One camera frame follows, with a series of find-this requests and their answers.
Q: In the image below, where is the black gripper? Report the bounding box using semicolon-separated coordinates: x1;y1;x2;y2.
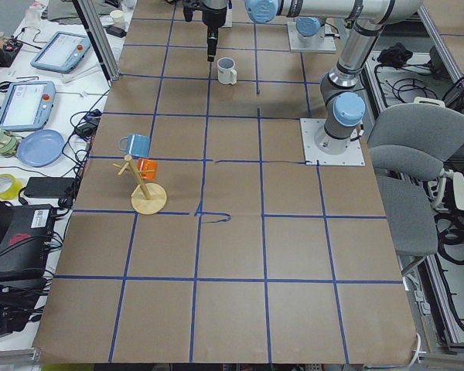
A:
183;0;231;62

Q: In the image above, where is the white mug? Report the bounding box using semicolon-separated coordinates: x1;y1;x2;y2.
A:
217;57;237;85

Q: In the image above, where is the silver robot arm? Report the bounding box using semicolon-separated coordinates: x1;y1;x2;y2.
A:
244;0;422;120

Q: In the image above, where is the white paper cup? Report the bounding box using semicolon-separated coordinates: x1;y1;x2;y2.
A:
109;9;125;29

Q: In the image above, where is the orange translucent cup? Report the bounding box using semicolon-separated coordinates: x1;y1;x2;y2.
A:
137;158;158;181

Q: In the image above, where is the blue mug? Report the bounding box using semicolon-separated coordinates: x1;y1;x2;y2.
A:
118;134;151;158

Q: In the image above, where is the teach pendant tablet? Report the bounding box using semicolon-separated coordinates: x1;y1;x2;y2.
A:
0;81;56;131
30;31;91;73

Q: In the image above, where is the wooden mug tree stand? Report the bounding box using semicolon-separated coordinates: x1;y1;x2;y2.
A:
113;155;167;215

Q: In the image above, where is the blue plate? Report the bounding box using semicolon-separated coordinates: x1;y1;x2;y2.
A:
16;129;65;167

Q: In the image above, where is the grey office chair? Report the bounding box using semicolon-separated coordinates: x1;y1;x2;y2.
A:
367;103;464;275

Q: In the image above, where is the black power adapter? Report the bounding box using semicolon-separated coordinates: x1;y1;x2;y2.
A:
23;177;74;199

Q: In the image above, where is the yellow tape roll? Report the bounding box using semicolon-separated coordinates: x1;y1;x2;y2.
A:
0;174;22;200

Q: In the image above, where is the black computer box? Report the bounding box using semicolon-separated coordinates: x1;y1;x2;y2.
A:
0;200;55;282

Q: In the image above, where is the aluminium frame post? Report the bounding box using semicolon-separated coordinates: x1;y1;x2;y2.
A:
72;0;120;82

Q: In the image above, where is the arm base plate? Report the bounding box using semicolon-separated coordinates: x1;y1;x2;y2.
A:
287;22;336;54
300;118;365;166

